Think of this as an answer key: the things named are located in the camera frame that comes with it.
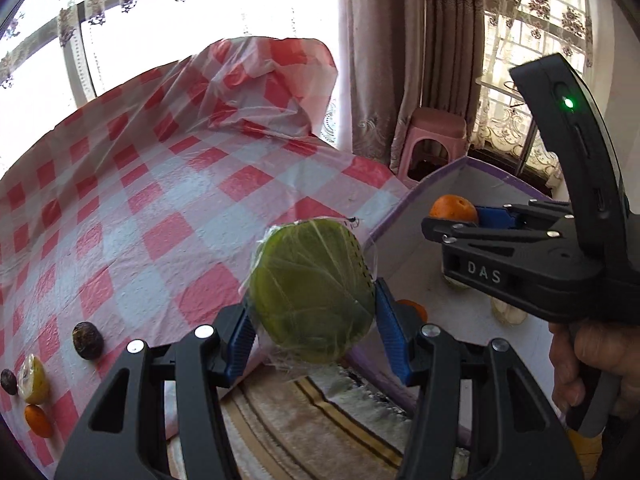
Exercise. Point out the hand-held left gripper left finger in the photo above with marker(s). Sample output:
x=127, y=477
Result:
x=240, y=340

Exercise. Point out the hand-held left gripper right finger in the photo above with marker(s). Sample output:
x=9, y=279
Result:
x=392, y=330

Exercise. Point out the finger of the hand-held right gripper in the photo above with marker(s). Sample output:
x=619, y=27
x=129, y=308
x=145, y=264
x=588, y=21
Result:
x=450, y=231
x=495, y=216

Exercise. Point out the medium orange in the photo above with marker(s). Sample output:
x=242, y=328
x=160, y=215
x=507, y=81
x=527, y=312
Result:
x=452, y=207

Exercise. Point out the small orange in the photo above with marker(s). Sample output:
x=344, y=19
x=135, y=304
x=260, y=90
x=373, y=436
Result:
x=415, y=310

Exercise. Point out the purple-edged cardboard box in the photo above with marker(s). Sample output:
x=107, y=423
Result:
x=415, y=260

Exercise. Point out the large green cabbage half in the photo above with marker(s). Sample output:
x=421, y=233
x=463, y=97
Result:
x=312, y=290

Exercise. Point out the person's right hand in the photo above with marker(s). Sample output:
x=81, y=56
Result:
x=605, y=345

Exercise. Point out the pink plastic stool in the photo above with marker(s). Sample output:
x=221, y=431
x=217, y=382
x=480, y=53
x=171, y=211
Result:
x=432, y=127

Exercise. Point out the striped woven blanket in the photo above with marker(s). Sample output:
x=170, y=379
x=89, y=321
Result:
x=300, y=430

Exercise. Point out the dark wrinkled passion fruit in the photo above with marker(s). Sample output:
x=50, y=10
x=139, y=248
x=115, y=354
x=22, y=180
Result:
x=87, y=341

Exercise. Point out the red white checked plastic tablecloth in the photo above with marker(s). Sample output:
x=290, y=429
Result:
x=125, y=200

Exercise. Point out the patterned brown drape curtain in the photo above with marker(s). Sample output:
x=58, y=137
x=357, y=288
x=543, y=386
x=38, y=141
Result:
x=400, y=35

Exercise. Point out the large orange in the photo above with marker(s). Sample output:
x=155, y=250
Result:
x=37, y=420

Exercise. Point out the small dark round fruit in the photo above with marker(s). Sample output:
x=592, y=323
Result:
x=7, y=382

